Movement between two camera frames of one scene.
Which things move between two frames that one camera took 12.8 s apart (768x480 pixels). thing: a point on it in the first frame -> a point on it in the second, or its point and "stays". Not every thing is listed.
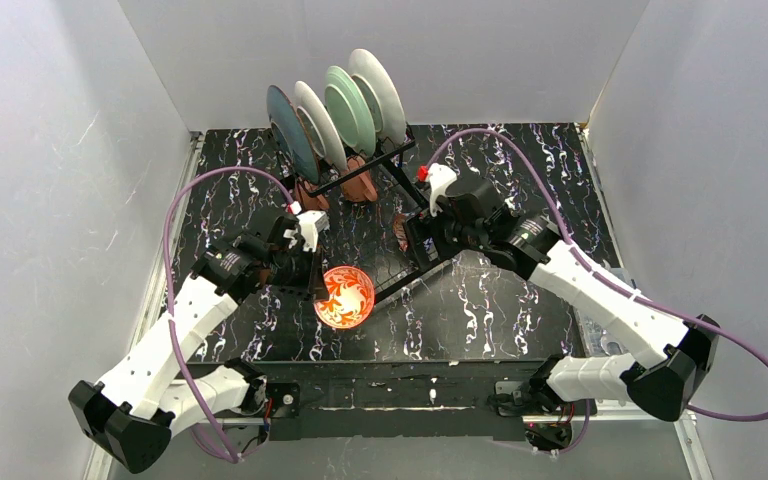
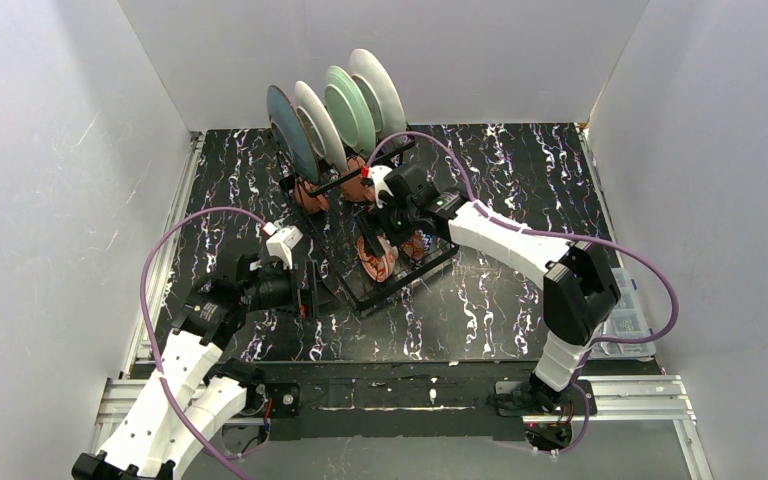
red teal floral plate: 391,126 stays
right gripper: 425,237 -> 374,216
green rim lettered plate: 319,126 stays
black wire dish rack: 365,212 stays
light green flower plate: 350,109 stays
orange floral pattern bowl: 351,296 -> 379,268
